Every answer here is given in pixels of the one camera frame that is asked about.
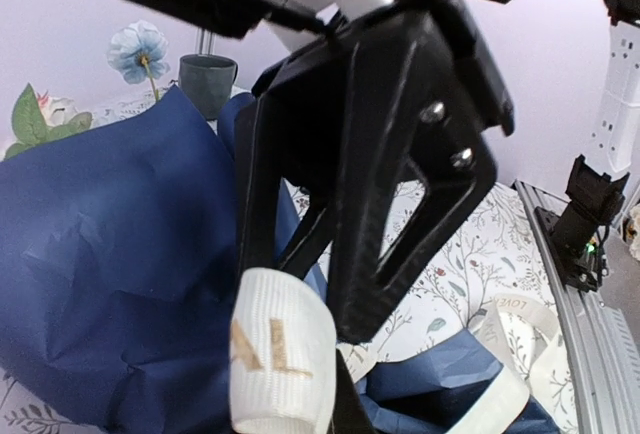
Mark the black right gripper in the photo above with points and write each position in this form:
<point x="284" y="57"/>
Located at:
<point x="414" y="163"/>

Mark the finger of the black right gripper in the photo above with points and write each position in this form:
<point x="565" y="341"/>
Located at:
<point x="261" y="144"/>

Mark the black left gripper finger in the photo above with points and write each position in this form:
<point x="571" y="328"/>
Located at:
<point x="349" y="416"/>

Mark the clear plastic wrap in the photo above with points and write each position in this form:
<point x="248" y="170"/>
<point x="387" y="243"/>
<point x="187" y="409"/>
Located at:
<point x="283" y="370"/>

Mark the blue wrapping paper sheet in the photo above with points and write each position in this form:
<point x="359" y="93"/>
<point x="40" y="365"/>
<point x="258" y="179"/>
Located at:
<point x="118" y="272"/>

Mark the white fake flower stem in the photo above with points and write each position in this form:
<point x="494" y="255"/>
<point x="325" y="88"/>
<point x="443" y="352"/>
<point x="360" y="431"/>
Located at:
<point x="38" y="119"/>

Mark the pale blue fake flower stem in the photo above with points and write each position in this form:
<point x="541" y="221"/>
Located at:
<point x="138" y="52"/>

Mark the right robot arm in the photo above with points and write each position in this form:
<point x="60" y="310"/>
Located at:
<point x="550" y="54"/>

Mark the dark grey metal mug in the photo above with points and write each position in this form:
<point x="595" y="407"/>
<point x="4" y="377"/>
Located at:
<point x="207" y="80"/>

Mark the floral patterned tablecloth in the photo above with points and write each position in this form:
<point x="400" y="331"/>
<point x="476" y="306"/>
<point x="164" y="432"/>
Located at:
<point x="493" y="255"/>

